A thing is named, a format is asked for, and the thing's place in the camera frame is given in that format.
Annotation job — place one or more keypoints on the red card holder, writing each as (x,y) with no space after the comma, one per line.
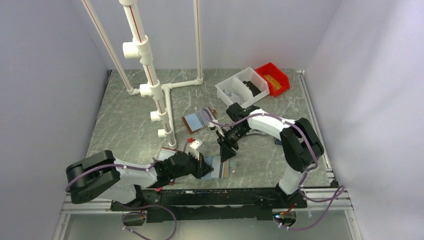
(165,154)

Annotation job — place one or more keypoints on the navy blue card holder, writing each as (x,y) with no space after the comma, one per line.
(277,141)

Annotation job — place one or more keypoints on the white pvc pipe frame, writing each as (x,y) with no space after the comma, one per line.
(139,48)

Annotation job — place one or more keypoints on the black part in bin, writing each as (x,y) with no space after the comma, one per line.
(252,87)

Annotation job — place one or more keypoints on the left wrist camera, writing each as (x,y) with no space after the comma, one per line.
(194,146)

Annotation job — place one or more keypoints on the red handled adjustable wrench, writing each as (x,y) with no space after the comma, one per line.
(256,132)

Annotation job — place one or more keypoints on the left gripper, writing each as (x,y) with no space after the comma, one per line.
(202,168)

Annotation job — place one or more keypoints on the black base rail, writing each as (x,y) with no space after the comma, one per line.
(212,204)

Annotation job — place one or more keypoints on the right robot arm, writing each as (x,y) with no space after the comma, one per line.
(300,143)

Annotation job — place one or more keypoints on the grey parts in bin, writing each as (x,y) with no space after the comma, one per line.
(233,97)

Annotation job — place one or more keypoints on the yellow item in red bin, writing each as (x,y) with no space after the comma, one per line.
(275,84)

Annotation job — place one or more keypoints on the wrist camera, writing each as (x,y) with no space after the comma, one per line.
(194,146)
(212,125)

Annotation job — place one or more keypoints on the red plastic bin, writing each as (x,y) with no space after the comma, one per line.
(282,78)

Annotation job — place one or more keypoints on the white divided bin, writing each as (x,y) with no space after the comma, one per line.
(235,83)

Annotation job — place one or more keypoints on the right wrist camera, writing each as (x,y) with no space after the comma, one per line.
(212,125)

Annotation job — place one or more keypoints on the orange credit card in holder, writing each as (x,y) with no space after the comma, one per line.
(225,171)

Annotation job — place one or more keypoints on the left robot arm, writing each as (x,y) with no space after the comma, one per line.
(104,176)

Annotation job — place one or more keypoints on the brown card holder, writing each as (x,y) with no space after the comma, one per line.
(197,121)

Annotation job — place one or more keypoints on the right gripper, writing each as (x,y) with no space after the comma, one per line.
(223,139)

